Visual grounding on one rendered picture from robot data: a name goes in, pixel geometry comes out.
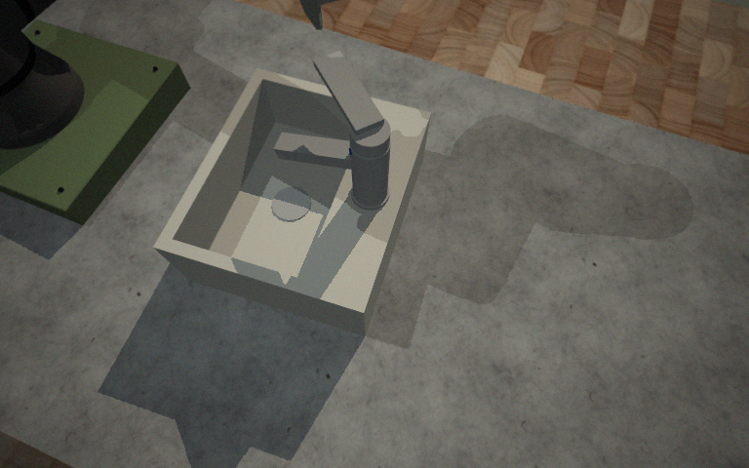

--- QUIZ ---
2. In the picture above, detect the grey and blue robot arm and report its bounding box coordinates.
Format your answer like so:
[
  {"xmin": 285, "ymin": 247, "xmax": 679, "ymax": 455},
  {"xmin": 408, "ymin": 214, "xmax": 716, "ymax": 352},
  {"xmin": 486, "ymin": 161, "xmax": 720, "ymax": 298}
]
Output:
[{"xmin": 0, "ymin": 0, "xmax": 85, "ymax": 149}]

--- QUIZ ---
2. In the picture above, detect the beige rectangular sink basin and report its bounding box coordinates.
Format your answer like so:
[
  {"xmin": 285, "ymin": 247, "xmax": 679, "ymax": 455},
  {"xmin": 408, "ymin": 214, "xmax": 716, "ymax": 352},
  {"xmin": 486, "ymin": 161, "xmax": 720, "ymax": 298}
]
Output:
[{"xmin": 156, "ymin": 69, "xmax": 431, "ymax": 336}]

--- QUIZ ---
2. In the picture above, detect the grey mixer tap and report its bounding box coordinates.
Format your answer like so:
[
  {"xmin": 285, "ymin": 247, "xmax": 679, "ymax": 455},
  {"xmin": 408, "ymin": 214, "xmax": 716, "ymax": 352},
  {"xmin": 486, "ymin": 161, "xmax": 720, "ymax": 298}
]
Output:
[{"xmin": 273, "ymin": 51, "xmax": 391, "ymax": 211}]

